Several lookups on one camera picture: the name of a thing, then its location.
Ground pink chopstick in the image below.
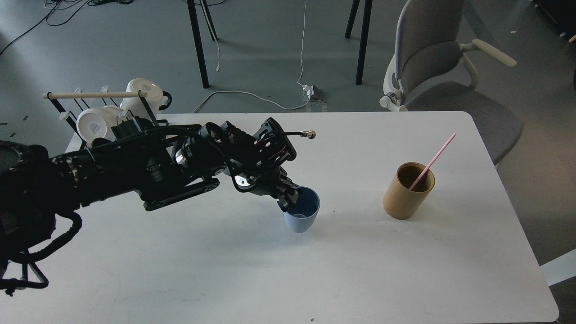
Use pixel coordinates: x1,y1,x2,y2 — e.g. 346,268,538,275
409,133,457,191

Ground white mug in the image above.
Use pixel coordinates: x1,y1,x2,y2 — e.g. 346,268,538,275
120,78,172,121
76,105,127,148

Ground thin white hanging cable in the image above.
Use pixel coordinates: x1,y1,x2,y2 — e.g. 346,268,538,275
201,0,221,72

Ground white power cable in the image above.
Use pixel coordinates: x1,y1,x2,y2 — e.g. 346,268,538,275
193,0,312,113

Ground white mug rear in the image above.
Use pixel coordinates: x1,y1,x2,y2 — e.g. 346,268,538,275
120,78,172,121

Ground black table leg left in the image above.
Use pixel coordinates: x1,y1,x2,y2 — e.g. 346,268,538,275
185,0,218,89

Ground white mug front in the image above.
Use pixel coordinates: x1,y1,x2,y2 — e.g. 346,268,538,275
76,105,127,148

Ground black table leg right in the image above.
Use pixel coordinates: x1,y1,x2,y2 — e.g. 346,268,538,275
344,0,373,86

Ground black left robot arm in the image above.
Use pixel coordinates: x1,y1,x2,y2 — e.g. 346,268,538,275
0,117,304,295

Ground blue plastic cup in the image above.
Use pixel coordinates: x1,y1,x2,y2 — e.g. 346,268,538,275
283,186,320,233

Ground bamboo cylinder holder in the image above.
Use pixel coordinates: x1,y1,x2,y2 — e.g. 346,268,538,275
382,162,436,220

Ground black table leg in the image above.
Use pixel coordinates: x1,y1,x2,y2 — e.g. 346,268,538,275
185,0,218,89
344,0,373,86

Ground grey office chair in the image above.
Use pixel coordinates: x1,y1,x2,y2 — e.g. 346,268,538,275
380,0,524,166

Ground white power plug adapter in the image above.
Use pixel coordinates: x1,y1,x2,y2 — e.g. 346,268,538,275
302,84,324,101

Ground black wire cup rack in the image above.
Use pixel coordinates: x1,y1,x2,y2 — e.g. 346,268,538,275
43,86,158,147

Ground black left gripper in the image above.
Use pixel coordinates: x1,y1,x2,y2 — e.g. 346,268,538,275
216,117,300,212

